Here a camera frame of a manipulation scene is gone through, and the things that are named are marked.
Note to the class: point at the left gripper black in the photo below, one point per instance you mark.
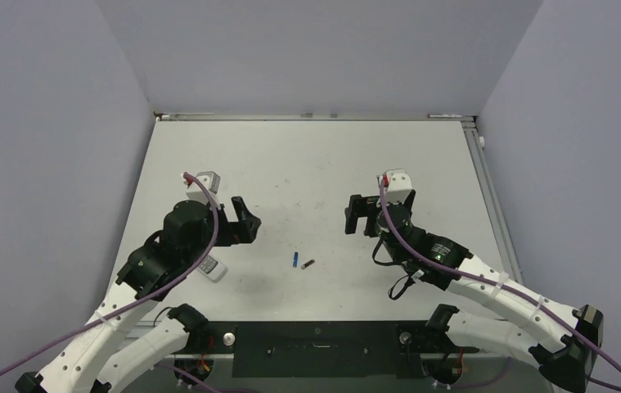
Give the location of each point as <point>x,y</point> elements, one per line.
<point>242,236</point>

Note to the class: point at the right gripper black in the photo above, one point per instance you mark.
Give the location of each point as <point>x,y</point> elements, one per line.
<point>362,206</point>

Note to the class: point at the white remote control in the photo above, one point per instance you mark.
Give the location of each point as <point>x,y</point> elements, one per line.
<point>212,269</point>

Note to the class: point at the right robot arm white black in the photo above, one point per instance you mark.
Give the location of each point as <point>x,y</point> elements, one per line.
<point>561,341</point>

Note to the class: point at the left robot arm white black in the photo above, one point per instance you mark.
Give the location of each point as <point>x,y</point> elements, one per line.
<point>92,361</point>

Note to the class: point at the black orange battery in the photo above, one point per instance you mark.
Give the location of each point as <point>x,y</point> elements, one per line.
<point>307,264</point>

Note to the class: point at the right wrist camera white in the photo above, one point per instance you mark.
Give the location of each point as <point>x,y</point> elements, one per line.
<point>397,187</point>

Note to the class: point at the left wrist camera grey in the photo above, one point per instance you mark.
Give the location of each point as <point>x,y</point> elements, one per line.
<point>211,180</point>

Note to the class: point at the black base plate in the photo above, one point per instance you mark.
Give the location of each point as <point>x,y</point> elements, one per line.
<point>322,349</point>

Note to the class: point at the aluminium frame rail back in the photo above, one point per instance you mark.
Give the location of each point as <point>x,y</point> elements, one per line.
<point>310,117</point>

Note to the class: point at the aluminium frame rail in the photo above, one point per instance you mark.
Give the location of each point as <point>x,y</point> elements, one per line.
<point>310,117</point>
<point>500,230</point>

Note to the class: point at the aluminium frame rail right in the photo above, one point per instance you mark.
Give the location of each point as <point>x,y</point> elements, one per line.
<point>500,230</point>

